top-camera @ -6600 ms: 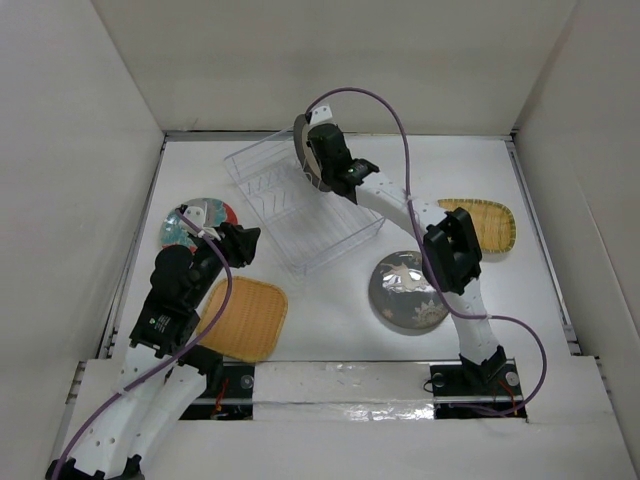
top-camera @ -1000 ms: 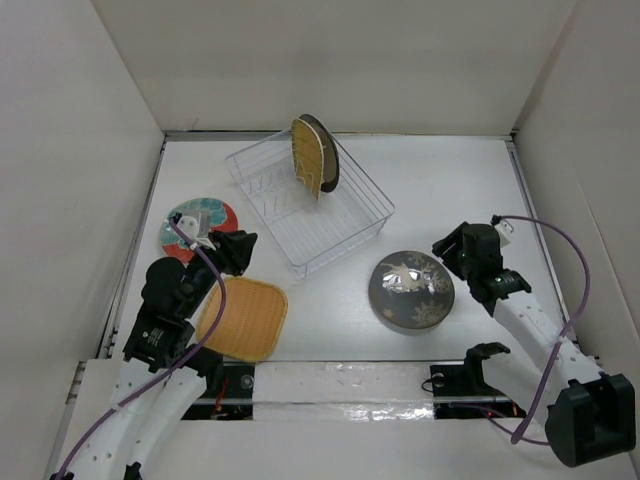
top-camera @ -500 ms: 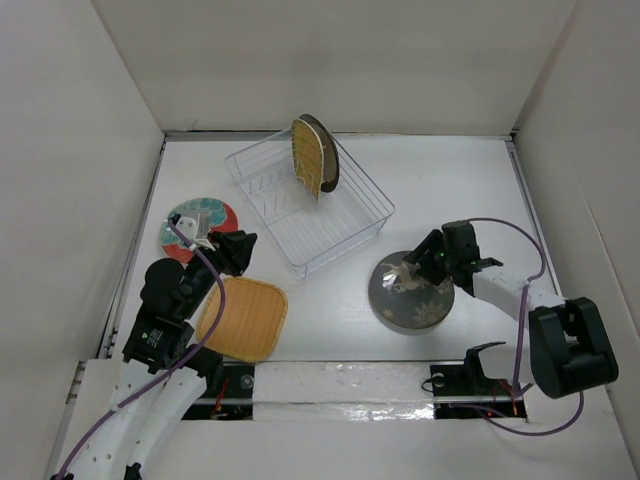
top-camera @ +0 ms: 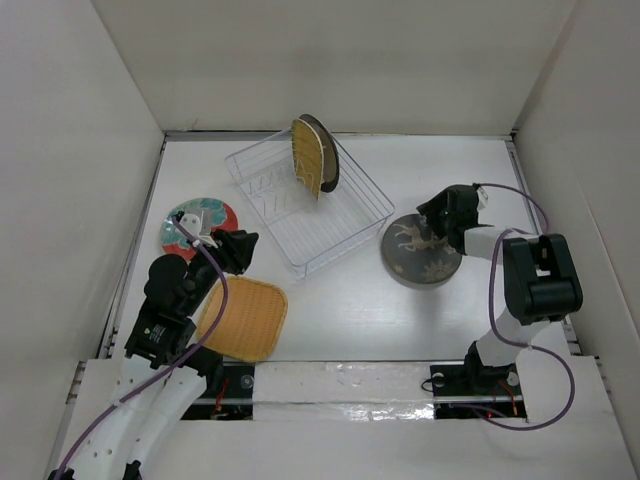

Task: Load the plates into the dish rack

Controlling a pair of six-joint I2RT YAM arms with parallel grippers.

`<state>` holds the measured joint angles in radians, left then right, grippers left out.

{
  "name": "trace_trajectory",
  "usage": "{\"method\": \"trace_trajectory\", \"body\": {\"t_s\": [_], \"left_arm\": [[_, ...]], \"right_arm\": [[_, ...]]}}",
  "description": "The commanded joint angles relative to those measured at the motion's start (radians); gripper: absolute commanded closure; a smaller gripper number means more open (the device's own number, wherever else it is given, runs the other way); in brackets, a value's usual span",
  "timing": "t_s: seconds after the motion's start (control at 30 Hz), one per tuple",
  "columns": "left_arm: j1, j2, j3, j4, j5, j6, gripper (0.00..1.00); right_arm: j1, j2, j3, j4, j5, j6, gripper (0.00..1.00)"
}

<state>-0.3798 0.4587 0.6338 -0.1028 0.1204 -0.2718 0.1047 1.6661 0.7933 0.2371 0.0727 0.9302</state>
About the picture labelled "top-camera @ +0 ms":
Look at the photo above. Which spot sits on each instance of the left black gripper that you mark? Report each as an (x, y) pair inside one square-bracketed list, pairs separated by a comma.
[(235, 249)]

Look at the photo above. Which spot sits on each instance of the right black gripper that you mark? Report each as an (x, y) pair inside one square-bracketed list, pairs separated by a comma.
[(439, 202)]

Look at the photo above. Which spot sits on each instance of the black plate with deer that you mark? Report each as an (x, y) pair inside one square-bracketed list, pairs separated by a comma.
[(415, 256)]

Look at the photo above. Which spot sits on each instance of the colourful red teal plate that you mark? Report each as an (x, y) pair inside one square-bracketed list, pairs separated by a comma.
[(172, 240)]

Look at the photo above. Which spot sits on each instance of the square woven bamboo tray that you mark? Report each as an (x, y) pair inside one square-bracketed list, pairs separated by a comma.
[(252, 321)]

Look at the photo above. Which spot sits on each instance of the yellow fan-shaped bamboo plate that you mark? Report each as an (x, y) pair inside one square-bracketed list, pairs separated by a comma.
[(308, 156)]

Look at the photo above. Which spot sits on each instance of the dark rimmed cream plate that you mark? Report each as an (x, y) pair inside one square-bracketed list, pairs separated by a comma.
[(331, 168)]

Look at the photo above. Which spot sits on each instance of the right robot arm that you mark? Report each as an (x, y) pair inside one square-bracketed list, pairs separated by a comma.
[(537, 276)]

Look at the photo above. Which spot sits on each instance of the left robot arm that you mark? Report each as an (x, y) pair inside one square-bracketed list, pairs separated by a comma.
[(163, 370)]

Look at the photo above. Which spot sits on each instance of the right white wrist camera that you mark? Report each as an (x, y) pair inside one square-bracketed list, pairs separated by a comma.
[(482, 195)]

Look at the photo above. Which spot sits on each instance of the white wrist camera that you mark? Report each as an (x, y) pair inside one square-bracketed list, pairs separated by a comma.
[(482, 195), (196, 226)]

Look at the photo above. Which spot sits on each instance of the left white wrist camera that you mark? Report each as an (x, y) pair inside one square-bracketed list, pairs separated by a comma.
[(196, 226)]

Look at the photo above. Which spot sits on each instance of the white wire dish rack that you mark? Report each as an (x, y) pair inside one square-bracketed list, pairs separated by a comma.
[(310, 232)]

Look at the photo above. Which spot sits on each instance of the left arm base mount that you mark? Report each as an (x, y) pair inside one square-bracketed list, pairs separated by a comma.
[(230, 400)]

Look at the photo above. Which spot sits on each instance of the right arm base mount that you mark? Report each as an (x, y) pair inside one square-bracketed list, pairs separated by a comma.
[(469, 389)]

